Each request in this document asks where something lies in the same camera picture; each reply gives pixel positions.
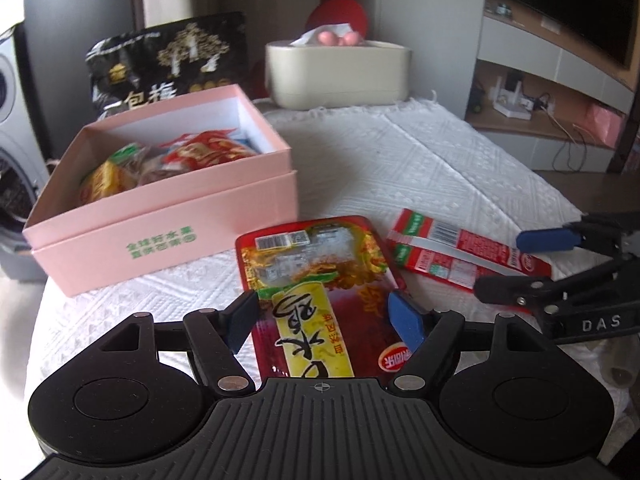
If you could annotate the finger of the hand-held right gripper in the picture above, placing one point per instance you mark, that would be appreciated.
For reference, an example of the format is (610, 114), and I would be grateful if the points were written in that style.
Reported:
(510, 290)
(545, 240)

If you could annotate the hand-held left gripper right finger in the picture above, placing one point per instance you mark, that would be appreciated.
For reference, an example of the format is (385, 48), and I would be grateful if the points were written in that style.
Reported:
(407, 324)

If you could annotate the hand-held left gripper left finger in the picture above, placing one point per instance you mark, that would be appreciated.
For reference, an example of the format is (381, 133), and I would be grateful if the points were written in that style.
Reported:
(244, 321)

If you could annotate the red yellow snack packet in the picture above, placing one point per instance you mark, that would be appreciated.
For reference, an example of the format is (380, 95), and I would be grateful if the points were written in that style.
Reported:
(305, 280)

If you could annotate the long red white snack packet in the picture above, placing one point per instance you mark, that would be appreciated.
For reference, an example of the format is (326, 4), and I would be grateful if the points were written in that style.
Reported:
(440, 252)

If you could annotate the pink cardboard box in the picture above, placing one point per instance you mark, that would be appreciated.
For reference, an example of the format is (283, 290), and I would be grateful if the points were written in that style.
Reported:
(165, 230)

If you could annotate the brown red snack packet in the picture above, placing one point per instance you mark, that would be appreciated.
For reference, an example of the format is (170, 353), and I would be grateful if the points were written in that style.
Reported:
(215, 149)

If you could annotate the brown green snack packet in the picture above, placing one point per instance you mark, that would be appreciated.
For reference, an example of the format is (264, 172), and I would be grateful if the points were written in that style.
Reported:
(150, 170)

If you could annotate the white red printed snack packet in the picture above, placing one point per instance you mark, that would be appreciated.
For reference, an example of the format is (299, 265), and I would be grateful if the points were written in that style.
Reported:
(175, 142)

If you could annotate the snack packets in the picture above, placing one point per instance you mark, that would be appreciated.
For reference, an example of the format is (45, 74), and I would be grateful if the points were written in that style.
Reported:
(107, 180)

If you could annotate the pink paper bag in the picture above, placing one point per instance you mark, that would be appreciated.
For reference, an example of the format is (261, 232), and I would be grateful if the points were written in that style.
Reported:
(605, 122)

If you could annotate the white shelf unit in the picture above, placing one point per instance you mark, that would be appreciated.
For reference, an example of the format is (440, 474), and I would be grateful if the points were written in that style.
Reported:
(550, 60)

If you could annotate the black television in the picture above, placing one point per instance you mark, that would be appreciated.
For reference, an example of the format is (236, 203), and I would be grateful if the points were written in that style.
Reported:
(575, 5)

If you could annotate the cream tissue box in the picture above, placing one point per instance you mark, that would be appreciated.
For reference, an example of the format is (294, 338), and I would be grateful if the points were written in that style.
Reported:
(340, 77)

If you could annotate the black gold snack bag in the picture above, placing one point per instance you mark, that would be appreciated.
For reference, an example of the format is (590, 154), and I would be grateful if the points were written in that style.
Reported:
(165, 60)

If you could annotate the pink round ornament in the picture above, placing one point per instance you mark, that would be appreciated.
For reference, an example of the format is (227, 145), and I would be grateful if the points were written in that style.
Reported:
(340, 37)

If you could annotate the white tissue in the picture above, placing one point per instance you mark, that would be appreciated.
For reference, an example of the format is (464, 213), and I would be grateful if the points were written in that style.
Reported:
(320, 32)

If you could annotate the washing machine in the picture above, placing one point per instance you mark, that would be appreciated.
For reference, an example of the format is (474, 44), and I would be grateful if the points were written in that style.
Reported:
(17, 125)

